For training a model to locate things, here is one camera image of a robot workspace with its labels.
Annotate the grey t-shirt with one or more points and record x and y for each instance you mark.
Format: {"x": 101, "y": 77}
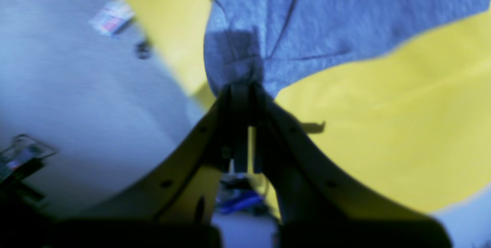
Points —
{"x": 276, "y": 43}

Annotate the white red labelled box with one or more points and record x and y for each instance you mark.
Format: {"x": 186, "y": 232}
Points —
{"x": 112, "y": 17}

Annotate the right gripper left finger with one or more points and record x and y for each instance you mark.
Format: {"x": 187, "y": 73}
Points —
{"x": 173, "y": 205}

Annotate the yellow table cloth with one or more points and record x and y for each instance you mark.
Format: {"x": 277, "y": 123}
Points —
{"x": 414, "y": 125}

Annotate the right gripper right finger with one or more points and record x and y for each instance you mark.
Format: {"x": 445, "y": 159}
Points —
{"x": 322, "y": 206}

